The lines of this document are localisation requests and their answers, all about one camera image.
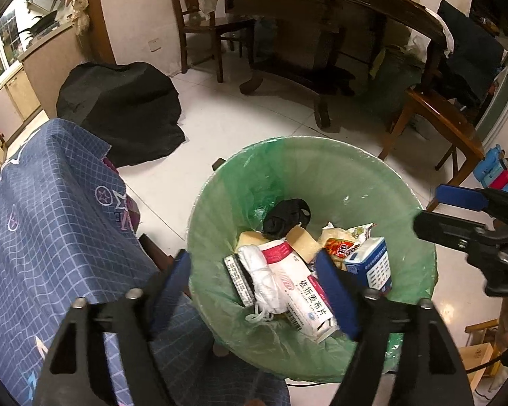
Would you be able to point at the white face mask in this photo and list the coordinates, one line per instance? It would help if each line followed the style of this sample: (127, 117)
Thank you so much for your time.
(262, 279)

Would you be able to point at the cream snack packet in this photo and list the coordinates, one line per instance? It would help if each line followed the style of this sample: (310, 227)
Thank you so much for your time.
(351, 231)

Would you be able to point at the pale yellow block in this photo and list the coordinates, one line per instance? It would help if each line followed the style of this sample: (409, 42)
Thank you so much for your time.
(249, 240)

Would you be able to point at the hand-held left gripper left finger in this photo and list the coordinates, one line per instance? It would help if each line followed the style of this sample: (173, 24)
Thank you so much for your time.
(171, 292)

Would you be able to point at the dark blue draped cloth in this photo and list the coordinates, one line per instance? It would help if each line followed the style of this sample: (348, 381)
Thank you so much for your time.
(470, 50)

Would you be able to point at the black cloth cover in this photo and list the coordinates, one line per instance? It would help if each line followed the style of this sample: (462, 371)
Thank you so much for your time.
(118, 105)

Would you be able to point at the wooden chair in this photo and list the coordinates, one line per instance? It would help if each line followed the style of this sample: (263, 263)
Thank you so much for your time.
(440, 122)
(194, 25)

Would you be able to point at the tan block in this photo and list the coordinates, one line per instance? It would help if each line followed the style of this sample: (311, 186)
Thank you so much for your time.
(300, 241)

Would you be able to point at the green lined trash bin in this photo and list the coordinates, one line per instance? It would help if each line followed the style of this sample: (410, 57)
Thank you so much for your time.
(364, 169)

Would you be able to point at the blue white carton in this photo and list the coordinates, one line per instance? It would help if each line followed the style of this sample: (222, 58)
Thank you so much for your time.
(370, 266)

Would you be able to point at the small wooden stool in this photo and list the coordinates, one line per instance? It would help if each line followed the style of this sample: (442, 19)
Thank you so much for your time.
(478, 351)

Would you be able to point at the white medicine box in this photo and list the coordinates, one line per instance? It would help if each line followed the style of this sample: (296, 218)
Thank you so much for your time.
(305, 292)

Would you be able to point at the white wall outlet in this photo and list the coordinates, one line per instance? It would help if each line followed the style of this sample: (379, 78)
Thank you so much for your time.
(153, 44)

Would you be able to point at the black fabric piece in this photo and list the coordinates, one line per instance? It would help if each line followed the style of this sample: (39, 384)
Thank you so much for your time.
(285, 215)

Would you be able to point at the black wok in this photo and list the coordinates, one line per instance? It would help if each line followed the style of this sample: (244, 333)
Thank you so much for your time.
(44, 23)

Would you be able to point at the grey blister strip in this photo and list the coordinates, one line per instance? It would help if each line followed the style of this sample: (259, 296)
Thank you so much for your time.
(239, 281)

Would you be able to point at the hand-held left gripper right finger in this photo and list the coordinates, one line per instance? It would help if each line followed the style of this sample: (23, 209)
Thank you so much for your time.
(336, 292)

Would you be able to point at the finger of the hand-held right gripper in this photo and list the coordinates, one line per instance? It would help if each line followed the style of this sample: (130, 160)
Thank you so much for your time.
(457, 196)
(444, 228)

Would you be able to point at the beige hanging bag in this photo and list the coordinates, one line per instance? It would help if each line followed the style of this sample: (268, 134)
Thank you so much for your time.
(78, 6)

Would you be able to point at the blue red plastic toy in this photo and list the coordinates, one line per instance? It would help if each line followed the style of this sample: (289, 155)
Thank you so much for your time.
(497, 171)

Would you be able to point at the wooden dining table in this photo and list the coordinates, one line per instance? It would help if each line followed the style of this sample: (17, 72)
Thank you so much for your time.
(321, 4)

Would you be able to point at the kitchen window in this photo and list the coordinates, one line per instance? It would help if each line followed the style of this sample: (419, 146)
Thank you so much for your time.
(0, 42)

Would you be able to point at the kitchen counter cabinets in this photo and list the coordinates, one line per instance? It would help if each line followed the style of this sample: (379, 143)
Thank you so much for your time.
(38, 76)

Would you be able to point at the blue star tablecloth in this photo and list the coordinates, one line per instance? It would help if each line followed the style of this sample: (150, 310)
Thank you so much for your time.
(46, 220)

